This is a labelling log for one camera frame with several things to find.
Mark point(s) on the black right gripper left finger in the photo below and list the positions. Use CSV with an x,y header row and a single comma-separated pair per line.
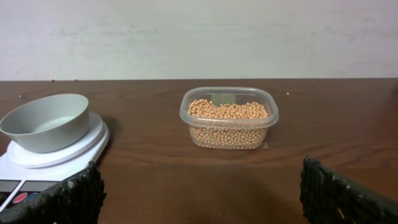
x,y
76,199

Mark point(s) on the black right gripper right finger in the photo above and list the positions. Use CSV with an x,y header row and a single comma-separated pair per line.
x,y
328,197

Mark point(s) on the white digital kitchen scale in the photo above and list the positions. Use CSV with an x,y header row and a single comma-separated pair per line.
x,y
24,174

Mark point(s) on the grey round bowl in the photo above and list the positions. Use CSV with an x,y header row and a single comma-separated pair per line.
x,y
48,124

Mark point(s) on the pile of soybeans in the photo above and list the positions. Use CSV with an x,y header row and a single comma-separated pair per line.
x,y
227,126

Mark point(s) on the clear plastic container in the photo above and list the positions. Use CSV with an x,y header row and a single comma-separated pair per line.
x,y
239,95

